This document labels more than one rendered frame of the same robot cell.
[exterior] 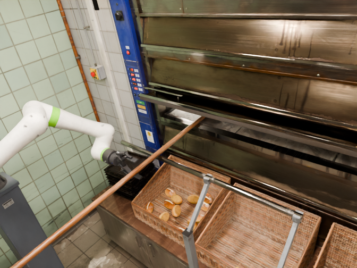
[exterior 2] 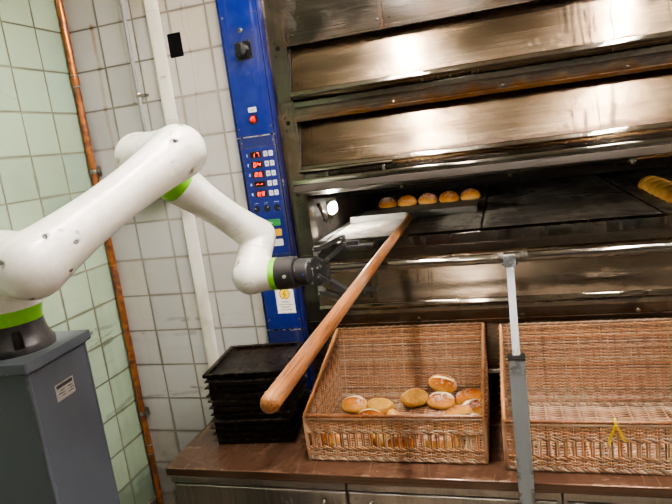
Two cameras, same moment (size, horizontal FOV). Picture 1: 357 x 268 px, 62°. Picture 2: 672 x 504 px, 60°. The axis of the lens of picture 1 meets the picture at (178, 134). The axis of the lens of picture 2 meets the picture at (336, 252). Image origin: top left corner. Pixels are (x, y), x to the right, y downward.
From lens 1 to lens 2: 1.27 m
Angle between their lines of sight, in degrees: 34
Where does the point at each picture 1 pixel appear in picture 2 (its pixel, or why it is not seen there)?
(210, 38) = (439, 52)
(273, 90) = (559, 112)
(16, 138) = (154, 165)
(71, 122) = (212, 191)
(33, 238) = not seen: outside the picture
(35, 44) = (22, 123)
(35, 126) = (195, 144)
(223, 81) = (464, 123)
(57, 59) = (57, 166)
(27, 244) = not seen: outside the picture
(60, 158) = not seen: hidden behind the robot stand
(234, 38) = (485, 42)
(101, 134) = (258, 230)
